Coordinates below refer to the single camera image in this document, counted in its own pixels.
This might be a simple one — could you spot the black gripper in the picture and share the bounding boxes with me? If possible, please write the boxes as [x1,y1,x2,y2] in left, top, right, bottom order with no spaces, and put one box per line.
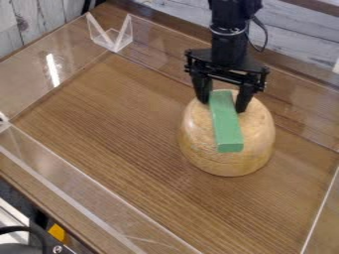
[184,49,269,113]

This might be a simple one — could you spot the green rectangular block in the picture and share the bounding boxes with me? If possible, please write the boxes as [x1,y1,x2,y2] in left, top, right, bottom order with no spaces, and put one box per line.
[209,90,244,153]

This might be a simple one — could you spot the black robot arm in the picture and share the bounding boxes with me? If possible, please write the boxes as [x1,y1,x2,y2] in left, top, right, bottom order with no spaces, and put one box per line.
[184,0,269,113]

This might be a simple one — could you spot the upside-down wooden brown bowl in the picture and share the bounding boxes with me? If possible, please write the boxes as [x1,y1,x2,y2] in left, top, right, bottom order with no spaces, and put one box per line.
[179,89,275,177]

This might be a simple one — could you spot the yellow label black device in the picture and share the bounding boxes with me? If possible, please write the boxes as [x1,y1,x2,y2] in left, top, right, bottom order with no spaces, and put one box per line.
[29,210,77,254]

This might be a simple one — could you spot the clear acrylic corner bracket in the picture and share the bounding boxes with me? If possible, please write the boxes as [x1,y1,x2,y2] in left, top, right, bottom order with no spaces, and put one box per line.
[84,13,133,53]

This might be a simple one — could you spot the clear acrylic enclosure wall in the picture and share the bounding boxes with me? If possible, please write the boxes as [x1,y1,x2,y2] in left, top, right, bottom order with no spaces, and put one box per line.
[0,5,339,254]

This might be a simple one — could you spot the black cable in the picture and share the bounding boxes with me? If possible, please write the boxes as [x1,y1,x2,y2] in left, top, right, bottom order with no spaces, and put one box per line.
[0,225,51,254]

